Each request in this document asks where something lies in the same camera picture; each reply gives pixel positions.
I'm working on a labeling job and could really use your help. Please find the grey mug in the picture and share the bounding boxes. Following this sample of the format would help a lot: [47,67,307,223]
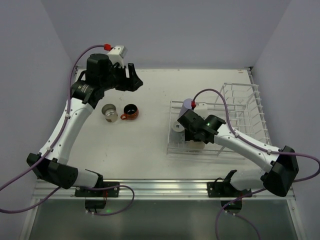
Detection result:
[170,120,185,144]

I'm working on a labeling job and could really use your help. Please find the white wire dish rack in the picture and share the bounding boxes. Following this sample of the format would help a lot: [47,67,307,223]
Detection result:
[167,83,271,159]

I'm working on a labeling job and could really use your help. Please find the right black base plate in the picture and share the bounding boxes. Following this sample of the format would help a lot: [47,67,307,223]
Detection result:
[206,177,252,198]

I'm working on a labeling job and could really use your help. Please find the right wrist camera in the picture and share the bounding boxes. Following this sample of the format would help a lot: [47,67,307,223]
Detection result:
[193,102,209,120]

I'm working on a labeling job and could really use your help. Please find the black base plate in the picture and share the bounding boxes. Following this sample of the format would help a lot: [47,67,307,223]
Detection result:
[74,181,120,198]
[206,177,252,198]

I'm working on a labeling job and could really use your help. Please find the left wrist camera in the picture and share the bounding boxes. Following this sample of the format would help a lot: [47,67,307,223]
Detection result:
[107,45,128,69]

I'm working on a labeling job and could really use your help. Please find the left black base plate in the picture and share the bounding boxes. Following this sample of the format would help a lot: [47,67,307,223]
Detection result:
[74,181,120,198]

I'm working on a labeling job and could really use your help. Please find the beige plastic cup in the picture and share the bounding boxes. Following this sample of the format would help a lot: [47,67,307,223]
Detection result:
[186,140,206,152]

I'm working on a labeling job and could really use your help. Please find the aluminium mounting rail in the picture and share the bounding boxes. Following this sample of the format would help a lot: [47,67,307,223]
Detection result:
[31,179,296,200]

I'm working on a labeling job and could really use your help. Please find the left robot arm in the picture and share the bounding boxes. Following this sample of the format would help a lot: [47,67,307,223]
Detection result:
[26,53,143,189]

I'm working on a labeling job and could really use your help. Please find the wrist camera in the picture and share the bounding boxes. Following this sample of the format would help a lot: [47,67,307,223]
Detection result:
[193,102,209,120]
[107,45,128,69]

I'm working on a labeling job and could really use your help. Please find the lavender plastic cup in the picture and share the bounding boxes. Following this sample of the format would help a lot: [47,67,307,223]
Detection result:
[178,98,196,118]

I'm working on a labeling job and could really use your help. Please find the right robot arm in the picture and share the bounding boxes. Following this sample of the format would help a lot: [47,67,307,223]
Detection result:
[177,109,299,197]

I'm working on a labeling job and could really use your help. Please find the orange ceramic mug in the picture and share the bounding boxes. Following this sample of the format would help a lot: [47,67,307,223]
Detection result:
[120,104,139,120]

